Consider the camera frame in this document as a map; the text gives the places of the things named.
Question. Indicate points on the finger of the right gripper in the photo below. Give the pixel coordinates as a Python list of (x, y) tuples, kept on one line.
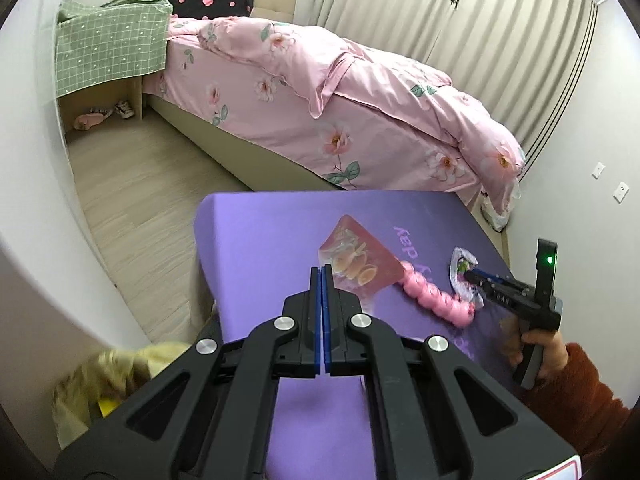
[(490, 290), (497, 279)]

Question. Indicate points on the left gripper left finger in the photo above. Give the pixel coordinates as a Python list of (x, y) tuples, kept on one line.
[(209, 414)]

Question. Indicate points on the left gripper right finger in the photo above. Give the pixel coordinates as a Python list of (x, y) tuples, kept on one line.
[(434, 413)]

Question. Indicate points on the red clear snack bag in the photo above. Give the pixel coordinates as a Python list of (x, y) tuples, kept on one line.
[(360, 263)]

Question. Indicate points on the yellow trash bag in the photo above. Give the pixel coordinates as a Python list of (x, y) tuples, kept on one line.
[(113, 374)]

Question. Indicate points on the right hand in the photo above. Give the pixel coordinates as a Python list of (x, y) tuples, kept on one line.
[(543, 353)]

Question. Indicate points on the pink caterpillar toy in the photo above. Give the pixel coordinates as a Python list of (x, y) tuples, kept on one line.
[(452, 309)]

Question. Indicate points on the white plastic bag on floor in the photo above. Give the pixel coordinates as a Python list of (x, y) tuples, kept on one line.
[(496, 221)]

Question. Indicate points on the orange fuzzy right sleeve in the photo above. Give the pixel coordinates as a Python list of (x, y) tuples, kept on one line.
[(570, 398)]

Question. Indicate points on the yellow snack wrapper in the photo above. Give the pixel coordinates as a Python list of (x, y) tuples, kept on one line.
[(106, 406)]

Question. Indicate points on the pink floral duvet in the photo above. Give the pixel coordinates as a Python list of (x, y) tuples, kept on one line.
[(318, 65)]

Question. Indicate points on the bed with pink sheet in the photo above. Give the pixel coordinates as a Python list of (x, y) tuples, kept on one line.
[(256, 126)]

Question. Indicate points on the small sneaker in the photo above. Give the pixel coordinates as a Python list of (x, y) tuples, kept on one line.
[(124, 109)]

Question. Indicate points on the pink slipper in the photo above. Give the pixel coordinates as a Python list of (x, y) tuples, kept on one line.
[(91, 119)]

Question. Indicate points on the wooden bedside shelf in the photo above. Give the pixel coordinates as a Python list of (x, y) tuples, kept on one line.
[(104, 95)]

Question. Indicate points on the green checked cloth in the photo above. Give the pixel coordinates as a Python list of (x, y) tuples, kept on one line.
[(119, 40)]

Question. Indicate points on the white wall socket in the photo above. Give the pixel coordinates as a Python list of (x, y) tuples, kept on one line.
[(620, 192)]

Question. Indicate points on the white wall switch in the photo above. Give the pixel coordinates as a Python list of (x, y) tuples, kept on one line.
[(597, 170)]

